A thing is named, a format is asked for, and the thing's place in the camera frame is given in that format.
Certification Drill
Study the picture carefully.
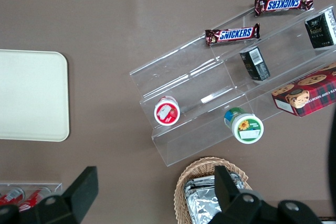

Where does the red tartan cookie box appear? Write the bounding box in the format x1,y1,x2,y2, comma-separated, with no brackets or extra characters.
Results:
271,62,336,118

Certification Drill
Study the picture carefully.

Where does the light wicker basket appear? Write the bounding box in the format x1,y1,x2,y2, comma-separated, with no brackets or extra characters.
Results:
173,156,253,224

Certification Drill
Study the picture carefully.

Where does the Snickers chocolate bar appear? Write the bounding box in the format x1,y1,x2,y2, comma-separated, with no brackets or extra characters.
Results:
254,0,315,17
204,23,261,48

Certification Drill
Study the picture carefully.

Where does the cream rectangular serving tray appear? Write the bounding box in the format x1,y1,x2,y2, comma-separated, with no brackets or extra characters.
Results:
0,49,70,142

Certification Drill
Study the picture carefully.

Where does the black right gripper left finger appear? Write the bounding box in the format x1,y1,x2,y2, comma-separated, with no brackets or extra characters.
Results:
19,166,99,224

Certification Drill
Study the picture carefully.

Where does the clear acrylic stepped shelf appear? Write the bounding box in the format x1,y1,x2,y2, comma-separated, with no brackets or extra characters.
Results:
129,0,336,167

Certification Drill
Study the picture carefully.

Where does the foil wrapped food pack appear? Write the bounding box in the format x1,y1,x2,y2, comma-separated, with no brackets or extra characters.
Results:
183,172,246,191
185,182,246,224

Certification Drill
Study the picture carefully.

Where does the small black carton box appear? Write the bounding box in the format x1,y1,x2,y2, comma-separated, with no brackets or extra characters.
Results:
239,46,271,82
304,7,336,49

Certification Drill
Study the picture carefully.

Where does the clear acrylic bottle rack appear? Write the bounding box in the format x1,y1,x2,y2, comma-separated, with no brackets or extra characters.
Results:
0,181,64,209

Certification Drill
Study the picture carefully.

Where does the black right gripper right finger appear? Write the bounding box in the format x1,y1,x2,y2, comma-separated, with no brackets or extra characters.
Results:
214,165,278,224

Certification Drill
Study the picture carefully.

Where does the green sunflower lid cup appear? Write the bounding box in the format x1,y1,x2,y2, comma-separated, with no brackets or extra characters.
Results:
223,107,265,145

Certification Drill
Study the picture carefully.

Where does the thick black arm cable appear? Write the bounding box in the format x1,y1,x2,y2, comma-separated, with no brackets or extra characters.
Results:
326,108,336,210

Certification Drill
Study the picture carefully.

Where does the red lid yogurt cup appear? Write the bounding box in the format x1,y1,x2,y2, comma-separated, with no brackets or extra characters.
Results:
153,95,181,126

